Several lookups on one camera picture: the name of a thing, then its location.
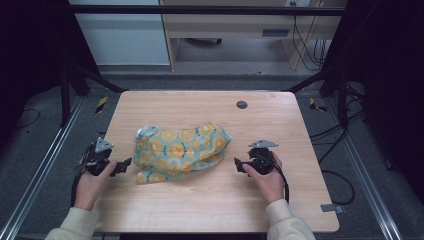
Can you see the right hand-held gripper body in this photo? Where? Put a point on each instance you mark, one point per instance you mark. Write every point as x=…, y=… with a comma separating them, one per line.
x=262, y=157

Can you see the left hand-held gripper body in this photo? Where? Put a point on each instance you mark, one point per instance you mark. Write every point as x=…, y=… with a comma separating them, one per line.
x=97, y=156

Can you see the green cloth with orange print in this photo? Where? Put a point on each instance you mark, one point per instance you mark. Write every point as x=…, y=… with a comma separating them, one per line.
x=180, y=151

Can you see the person's right hand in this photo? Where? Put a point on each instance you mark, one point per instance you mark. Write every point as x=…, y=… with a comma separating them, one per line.
x=267, y=184

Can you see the person's left hand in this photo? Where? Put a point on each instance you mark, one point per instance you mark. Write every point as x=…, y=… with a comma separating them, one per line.
x=90, y=185

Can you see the yellow black striped tape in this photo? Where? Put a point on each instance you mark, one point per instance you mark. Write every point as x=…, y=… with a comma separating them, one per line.
x=101, y=104
x=315, y=105

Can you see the grey tape piece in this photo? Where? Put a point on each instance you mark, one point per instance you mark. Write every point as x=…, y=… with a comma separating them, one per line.
x=331, y=208

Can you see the white cabinet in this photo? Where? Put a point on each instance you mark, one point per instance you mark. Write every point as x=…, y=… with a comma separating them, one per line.
x=123, y=33

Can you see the light wooden desk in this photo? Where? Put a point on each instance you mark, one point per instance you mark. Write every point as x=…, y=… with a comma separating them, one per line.
x=233, y=30

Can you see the black metal crossbar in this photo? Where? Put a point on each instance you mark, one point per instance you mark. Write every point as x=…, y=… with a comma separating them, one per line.
x=206, y=10

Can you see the silver metal floor rail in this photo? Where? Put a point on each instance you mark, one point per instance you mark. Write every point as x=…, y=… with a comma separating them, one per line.
x=363, y=176
x=36, y=166

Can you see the black metal frame stand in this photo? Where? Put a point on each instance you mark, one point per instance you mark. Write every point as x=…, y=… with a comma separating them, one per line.
x=71, y=83
x=333, y=86

